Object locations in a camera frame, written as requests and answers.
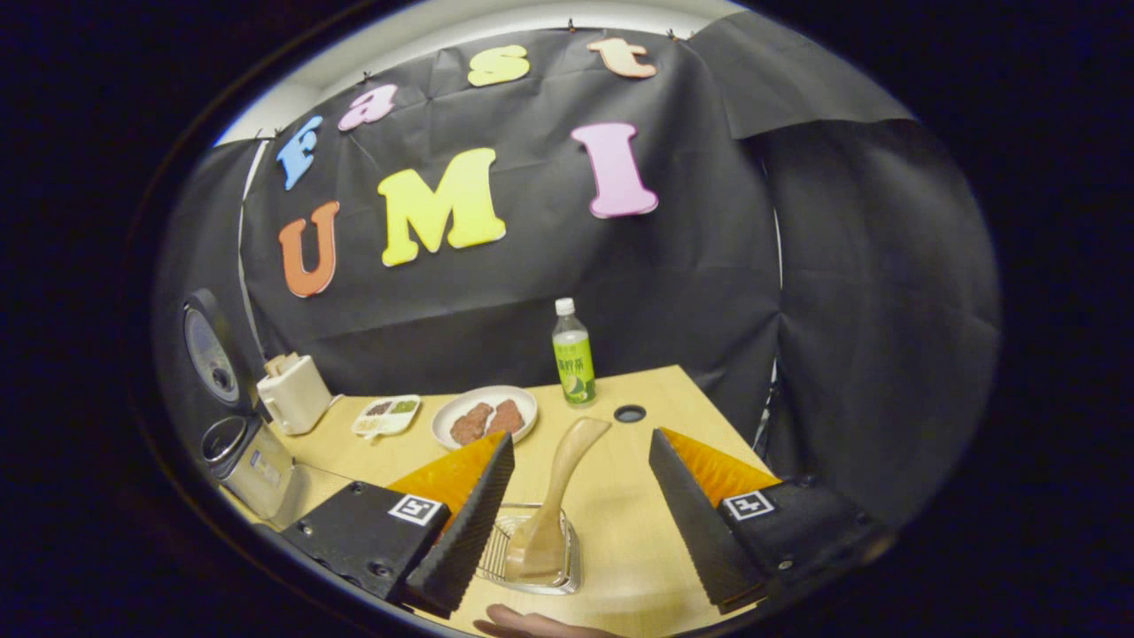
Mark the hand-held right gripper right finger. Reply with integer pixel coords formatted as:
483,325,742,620
649,428,896,615

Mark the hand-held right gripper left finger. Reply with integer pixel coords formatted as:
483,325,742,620
282,432,517,619

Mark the clear wire chopstick holder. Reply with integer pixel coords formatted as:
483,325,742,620
476,503,583,595

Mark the wooden spoon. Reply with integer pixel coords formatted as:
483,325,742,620
505,416,612,581

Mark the grey rice cooker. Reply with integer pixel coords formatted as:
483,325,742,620
180,286,302,521

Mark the white round plate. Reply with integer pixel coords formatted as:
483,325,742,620
431,385,539,451

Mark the white divided grain dish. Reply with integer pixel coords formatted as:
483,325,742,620
351,394,423,440

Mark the green tea bottle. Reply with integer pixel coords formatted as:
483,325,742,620
552,298,597,408

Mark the white toaster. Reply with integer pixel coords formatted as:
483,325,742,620
256,353,334,436

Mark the black backdrop cloth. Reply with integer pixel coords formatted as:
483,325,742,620
155,11,1002,533

